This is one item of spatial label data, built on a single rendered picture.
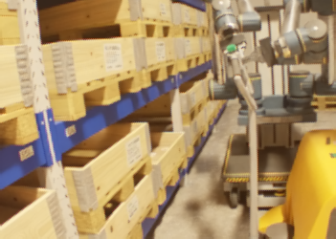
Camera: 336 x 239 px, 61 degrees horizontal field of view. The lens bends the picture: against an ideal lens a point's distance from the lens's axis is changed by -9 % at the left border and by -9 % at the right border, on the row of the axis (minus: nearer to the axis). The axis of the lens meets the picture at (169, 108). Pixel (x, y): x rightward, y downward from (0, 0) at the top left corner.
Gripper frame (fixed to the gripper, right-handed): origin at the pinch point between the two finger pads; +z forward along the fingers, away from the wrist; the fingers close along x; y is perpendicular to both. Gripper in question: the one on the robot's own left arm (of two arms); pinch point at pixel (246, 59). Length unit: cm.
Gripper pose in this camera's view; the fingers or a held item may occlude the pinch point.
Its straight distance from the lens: 142.9
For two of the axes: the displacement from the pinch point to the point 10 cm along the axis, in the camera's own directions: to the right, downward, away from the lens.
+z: -8.8, 3.0, 3.5
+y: 2.9, -2.2, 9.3
